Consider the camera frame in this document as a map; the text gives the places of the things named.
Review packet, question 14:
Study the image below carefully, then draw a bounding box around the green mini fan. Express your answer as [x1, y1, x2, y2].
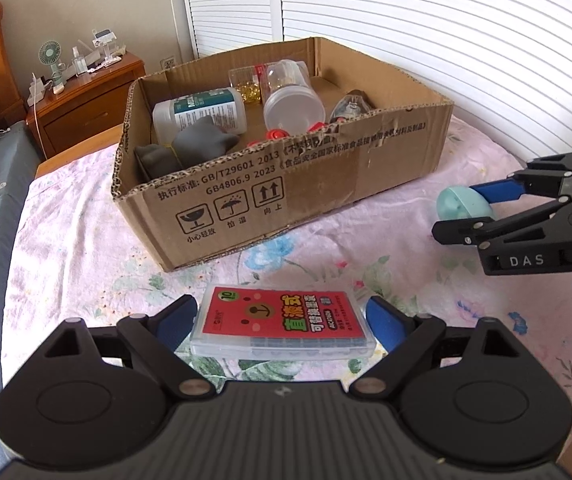
[38, 41, 67, 92]

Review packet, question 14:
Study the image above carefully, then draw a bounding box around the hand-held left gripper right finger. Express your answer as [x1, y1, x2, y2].
[348, 295, 519, 397]

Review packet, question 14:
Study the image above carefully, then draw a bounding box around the white power strip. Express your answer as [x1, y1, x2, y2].
[28, 74, 54, 103]

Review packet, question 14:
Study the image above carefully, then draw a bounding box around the clear case red label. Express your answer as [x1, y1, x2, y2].
[189, 285, 377, 361]

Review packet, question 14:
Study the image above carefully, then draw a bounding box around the white louvred closet door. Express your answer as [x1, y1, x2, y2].
[178, 0, 287, 61]
[278, 0, 572, 161]

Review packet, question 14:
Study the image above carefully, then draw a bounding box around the wooden bed frame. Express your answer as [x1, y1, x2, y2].
[35, 141, 123, 178]

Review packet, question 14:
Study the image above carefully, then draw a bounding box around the teal egg-shaped container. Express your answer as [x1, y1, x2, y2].
[436, 186, 495, 222]

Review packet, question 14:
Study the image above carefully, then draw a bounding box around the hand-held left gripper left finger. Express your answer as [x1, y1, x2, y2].
[41, 294, 214, 397]

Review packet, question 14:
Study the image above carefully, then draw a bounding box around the wooden nightstand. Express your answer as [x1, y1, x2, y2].
[26, 50, 147, 158]

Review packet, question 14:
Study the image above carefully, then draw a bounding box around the clear plastic wrapper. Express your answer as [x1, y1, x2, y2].
[331, 89, 369, 123]

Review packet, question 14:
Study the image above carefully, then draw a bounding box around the cardboard box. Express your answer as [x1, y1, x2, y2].
[110, 36, 455, 273]

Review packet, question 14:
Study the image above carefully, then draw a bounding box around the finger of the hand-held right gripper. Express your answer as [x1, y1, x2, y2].
[468, 150, 572, 202]
[432, 197, 572, 252]

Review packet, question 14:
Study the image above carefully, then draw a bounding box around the clear capsule bottle silver cap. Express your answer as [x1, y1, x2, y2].
[228, 65, 267, 106]

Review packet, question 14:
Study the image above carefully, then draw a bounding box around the clear plastic bottle white lid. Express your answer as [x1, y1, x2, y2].
[263, 59, 327, 133]

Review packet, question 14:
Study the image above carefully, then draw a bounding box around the white cable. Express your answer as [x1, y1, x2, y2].
[26, 100, 49, 161]

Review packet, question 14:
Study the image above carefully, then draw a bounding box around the clear acrylic stand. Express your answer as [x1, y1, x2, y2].
[91, 30, 127, 63]

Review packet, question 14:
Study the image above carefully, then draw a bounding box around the white bottle green label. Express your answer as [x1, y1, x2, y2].
[152, 86, 247, 142]

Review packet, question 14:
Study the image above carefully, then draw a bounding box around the grey cloth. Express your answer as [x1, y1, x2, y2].
[133, 115, 240, 182]

